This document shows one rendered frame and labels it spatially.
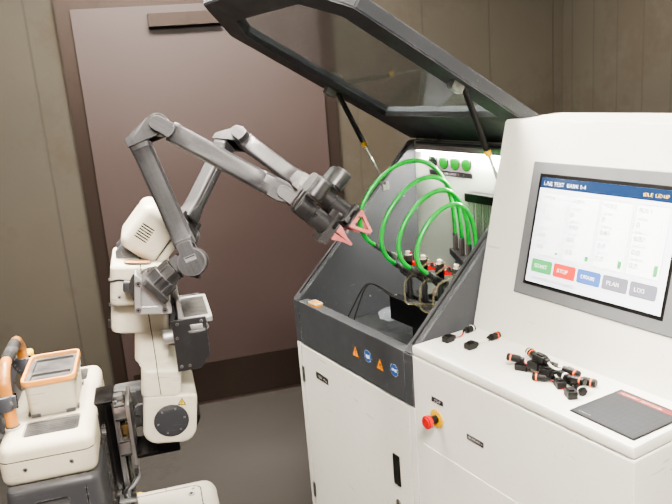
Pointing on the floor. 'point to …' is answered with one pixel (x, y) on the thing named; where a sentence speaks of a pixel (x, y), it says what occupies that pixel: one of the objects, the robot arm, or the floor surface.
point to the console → (475, 448)
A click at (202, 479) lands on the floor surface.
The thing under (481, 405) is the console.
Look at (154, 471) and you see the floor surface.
